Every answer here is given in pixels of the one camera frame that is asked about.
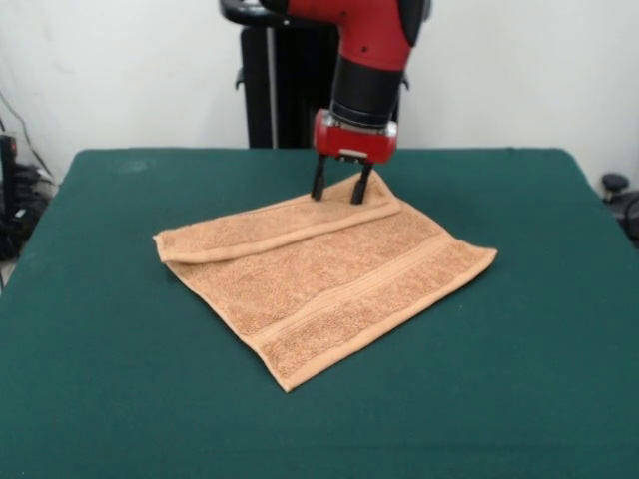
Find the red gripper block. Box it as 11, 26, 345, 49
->
310, 109, 399, 207

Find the black cable bundle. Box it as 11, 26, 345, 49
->
12, 163, 57, 204

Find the dark green table cloth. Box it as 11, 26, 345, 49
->
0, 146, 639, 479

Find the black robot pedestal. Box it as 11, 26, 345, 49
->
218, 0, 411, 150

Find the tan terry towel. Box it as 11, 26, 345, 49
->
151, 172, 499, 394

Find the grey cable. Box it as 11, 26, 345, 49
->
0, 92, 57, 182

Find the black electronics box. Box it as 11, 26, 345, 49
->
0, 132, 21, 216

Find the black office chair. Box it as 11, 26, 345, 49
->
600, 172, 639, 248

